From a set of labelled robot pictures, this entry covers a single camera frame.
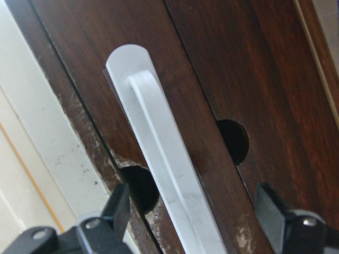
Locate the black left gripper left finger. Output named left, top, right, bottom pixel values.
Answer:
left=101, top=184, right=130, bottom=242

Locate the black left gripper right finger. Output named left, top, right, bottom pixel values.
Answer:
left=255, top=183, right=297, bottom=249

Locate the dark wooden drawer front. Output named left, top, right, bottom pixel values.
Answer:
left=7, top=0, right=339, bottom=254

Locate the white plastic drawer handle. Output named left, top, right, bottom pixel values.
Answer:
left=106, top=44, right=227, bottom=253

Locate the cream plastic cabinet body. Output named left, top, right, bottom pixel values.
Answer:
left=1, top=1, right=110, bottom=249

